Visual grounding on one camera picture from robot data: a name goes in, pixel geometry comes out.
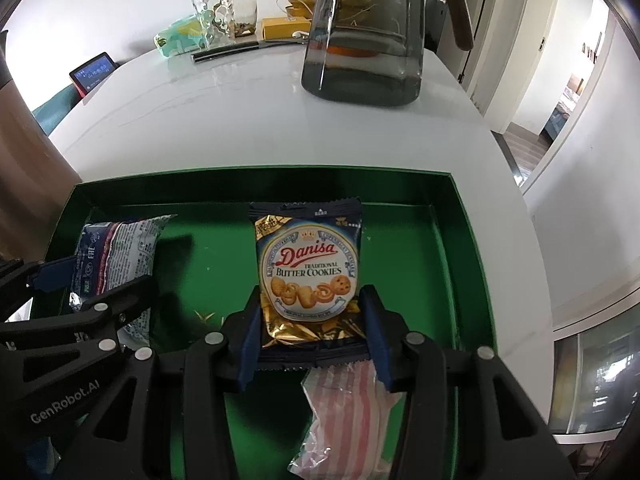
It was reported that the teal sofa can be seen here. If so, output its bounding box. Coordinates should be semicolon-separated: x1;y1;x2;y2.
32;84;81;136

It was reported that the dark glass pitcher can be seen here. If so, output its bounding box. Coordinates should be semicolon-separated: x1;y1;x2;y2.
302;0;474;107

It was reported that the red tablet device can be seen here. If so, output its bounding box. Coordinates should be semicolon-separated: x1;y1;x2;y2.
70;52;118;98

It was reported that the green tray box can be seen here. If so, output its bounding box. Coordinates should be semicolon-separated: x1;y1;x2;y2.
36;167;494;479

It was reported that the black flat remote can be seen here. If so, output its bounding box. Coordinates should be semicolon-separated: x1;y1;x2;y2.
191;39;305;64

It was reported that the Danisa butter cookies packet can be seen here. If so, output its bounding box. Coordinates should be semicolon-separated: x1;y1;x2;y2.
248;197;363;347

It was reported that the green patterned tissue pack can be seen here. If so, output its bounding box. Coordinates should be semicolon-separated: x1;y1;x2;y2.
154;14;220;58

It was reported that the yellow box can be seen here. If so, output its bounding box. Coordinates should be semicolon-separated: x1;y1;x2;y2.
260;16;311;41

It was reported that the black and copper thermos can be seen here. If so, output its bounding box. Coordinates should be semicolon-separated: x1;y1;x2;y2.
0;29;83;264

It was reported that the silver blue wafer packet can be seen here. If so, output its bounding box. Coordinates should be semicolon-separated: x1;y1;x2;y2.
68;213;175;346

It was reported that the pink striped candy bag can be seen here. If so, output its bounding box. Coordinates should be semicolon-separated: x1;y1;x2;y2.
288;361;401;479

